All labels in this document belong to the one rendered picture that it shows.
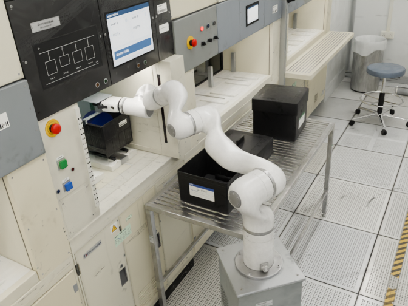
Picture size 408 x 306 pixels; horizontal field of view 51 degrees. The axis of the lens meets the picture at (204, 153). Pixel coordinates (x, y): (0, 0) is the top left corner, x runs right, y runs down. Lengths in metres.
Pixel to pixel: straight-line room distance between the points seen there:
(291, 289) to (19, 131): 1.15
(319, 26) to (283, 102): 2.38
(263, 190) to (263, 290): 0.40
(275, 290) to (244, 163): 0.50
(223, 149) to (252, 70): 2.01
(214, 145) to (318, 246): 1.62
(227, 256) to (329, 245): 1.38
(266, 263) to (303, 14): 3.57
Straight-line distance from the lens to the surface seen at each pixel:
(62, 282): 1.93
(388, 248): 3.17
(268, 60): 3.49
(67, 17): 1.67
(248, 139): 2.49
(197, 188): 2.06
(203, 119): 1.72
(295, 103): 2.59
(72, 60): 1.69
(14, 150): 1.57
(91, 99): 2.25
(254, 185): 1.50
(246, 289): 1.70
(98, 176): 2.19
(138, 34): 1.98
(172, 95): 1.75
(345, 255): 3.04
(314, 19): 4.89
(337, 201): 3.53
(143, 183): 2.17
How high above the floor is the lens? 1.99
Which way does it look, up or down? 28 degrees down
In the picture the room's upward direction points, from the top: 4 degrees counter-clockwise
